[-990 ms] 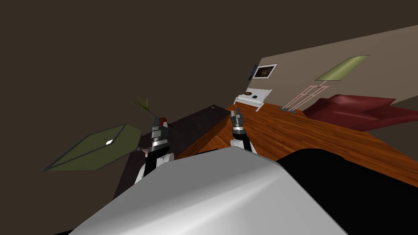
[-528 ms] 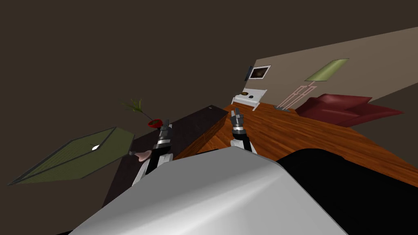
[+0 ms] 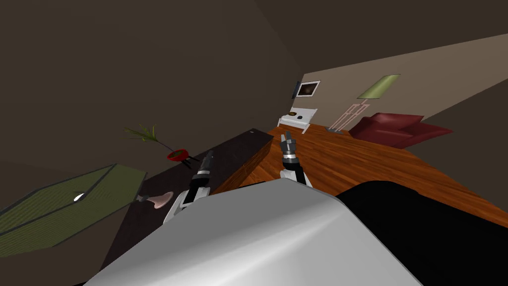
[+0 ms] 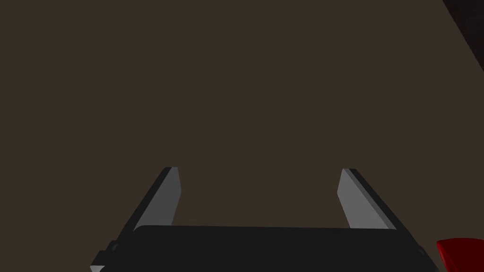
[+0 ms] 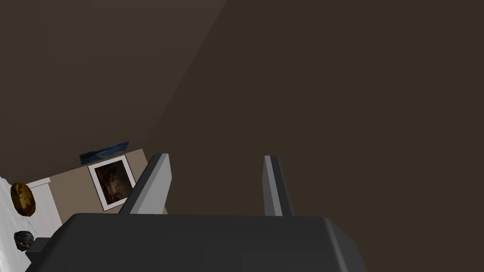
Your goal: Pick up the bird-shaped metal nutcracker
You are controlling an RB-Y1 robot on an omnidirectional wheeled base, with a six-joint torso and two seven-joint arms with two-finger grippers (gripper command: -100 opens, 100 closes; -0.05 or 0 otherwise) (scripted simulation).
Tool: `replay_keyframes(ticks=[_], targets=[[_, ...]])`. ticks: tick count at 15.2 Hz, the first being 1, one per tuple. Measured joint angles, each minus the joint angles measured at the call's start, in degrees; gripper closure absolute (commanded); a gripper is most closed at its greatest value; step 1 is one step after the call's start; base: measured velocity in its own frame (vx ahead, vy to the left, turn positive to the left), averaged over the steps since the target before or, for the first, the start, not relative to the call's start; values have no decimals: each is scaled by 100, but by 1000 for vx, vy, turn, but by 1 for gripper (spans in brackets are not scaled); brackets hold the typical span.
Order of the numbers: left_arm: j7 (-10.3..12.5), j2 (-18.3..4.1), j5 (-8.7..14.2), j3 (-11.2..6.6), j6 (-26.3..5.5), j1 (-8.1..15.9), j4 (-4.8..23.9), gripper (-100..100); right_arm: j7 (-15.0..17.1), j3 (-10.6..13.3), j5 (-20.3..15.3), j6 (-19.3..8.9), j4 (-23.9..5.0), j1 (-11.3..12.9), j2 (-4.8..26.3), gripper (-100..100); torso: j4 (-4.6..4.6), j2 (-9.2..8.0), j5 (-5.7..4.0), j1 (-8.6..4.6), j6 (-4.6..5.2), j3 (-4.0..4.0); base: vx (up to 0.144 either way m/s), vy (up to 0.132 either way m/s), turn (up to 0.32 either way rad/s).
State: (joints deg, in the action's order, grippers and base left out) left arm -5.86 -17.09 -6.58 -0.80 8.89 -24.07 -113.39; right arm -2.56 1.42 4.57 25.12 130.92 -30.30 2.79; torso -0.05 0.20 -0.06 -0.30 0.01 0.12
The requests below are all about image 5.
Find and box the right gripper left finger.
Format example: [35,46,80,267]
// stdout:
[119,153,173,215]

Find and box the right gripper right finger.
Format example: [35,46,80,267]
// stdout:
[262,155,294,217]

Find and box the white-framed dark picture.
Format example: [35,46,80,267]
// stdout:
[87,154,137,212]

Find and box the blue picture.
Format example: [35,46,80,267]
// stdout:
[79,141,130,165]

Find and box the white door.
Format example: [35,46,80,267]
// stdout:
[0,176,63,272]

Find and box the gold round door knob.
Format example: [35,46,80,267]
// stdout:
[10,183,36,217]

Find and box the dark round door knob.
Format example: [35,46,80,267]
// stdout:
[14,230,35,252]

